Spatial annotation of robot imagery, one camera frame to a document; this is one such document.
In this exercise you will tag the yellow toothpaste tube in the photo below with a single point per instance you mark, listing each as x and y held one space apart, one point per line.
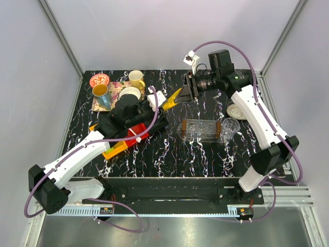
171 101

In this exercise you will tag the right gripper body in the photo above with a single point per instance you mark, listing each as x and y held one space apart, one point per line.
206 82

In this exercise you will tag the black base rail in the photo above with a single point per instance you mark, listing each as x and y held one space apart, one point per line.
173 196

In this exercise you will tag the black plastic bin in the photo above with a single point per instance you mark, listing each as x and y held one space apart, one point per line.
159 125

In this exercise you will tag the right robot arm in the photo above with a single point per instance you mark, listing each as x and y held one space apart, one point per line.
276 146

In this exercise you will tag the floral tray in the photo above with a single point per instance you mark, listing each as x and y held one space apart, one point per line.
114 88

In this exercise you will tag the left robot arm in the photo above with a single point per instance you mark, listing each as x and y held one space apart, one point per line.
130 119

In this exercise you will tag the orange patterned bowl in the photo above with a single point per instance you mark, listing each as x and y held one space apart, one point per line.
98 79

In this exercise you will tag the white bowl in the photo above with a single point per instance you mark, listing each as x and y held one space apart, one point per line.
130 91

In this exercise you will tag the blue mug orange inside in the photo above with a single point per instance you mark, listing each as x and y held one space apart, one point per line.
102 95

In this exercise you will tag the red plastic bin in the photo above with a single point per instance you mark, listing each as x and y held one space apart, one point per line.
137 129

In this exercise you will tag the speckled round coaster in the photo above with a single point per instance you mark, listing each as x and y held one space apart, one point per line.
235 112

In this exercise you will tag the yellow plastic bin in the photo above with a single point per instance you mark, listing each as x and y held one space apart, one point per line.
119 147

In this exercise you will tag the clear acrylic rack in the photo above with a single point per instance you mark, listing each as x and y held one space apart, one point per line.
199 130

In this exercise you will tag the clear plastic cup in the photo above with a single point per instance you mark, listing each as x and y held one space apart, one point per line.
230 127

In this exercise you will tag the yellow mug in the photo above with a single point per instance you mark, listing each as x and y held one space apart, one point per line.
136 79

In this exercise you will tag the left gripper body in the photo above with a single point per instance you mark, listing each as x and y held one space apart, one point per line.
146 111

